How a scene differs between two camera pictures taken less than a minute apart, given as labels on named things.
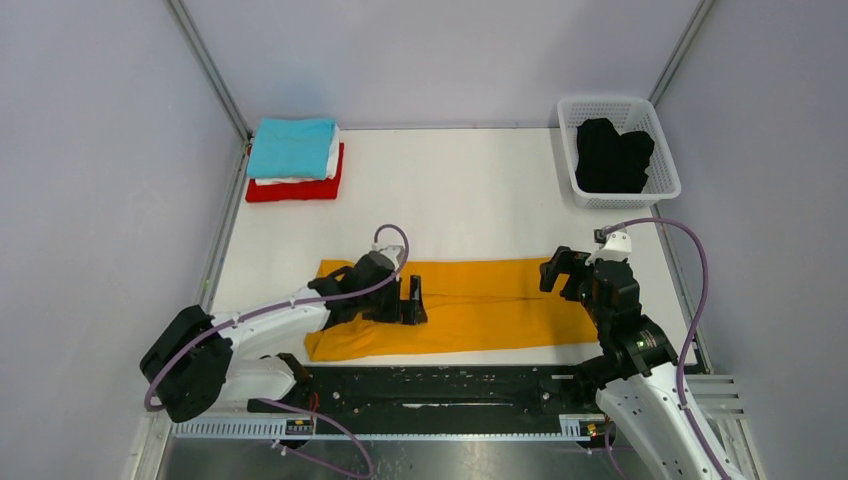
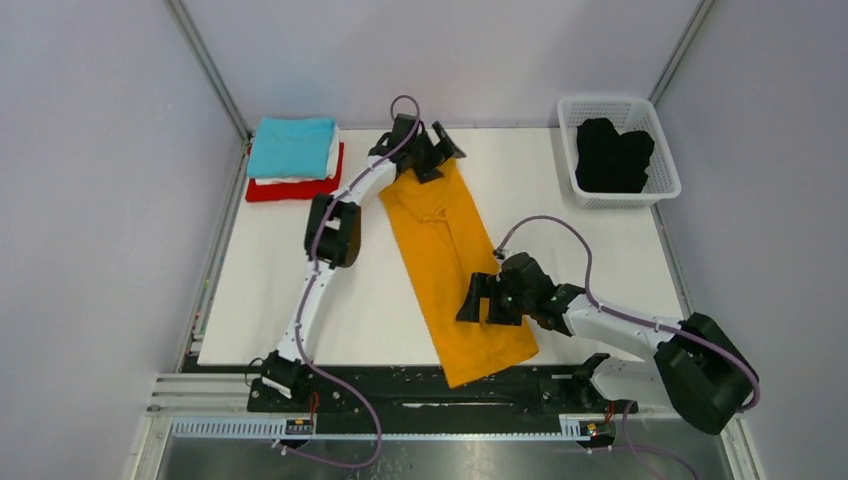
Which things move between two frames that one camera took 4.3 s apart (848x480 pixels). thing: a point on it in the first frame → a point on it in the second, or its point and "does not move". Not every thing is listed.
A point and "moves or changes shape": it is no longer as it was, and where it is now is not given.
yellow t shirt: x=471 y=305 moves or changes shape
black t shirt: x=609 y=161 does not move
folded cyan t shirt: x=290 y=148 does not move
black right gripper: x=564 y=261 → x=487 y=285
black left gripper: x=407 y=312 → x=437 y=154
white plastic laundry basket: x=625 y=115 does not move
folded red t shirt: x=311 y=190 does not move
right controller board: x=592 y=428 does not move
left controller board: x=298 y=427 does not move
